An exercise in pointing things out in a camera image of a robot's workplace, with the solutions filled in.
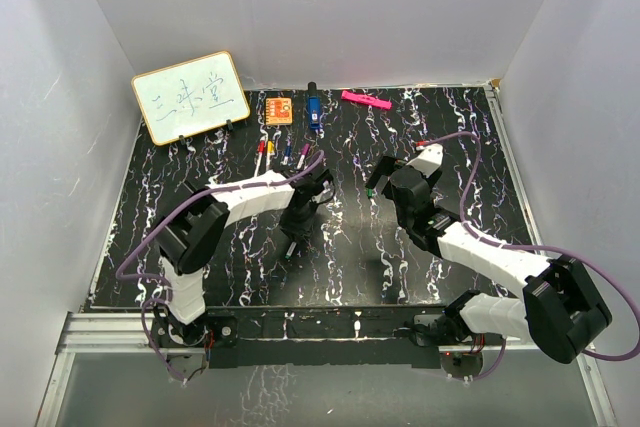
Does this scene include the blue stapler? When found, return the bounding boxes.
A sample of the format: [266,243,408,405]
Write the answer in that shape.
[307,82,322,131]

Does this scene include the white pen with red tip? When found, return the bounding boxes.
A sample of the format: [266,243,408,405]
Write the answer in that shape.
[254,149,264,177]

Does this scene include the small orange notebook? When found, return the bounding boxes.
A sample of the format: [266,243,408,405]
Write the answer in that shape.
[265,97,293,126]

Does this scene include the pink plastic tool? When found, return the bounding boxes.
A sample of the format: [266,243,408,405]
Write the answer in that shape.
[341,90,392,110]

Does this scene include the aluminium frame rail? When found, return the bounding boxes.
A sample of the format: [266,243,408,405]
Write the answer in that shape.
[36,313,197,426]

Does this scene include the white pen with yellow tip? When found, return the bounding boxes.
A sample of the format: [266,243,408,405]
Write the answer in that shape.
[265,141,275,171]

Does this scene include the white pen with purple tip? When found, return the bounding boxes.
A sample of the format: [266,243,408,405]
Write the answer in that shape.
[296,143,310,170]

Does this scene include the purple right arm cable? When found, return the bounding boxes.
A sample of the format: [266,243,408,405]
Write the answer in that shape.
[417,131,640,382]

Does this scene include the small whiteboard with yellow frame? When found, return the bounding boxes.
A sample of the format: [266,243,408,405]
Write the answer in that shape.
[131,51,250,146]

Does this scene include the white pen with blue tip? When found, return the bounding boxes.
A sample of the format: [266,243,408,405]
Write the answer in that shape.
[281,142,291,165]

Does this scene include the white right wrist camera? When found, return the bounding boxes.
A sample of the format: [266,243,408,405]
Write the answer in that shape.
[407,143,443,178]

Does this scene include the white pen with green tip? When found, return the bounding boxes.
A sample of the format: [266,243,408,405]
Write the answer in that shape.
[285,242,296,259]

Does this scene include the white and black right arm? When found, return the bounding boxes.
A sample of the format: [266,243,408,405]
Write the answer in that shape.
[366,152,612,364]

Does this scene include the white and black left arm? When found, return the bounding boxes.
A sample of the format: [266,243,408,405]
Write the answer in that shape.
[155,166,335,346]

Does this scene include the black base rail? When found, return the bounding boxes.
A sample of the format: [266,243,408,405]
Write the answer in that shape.
[204,305,441,369]

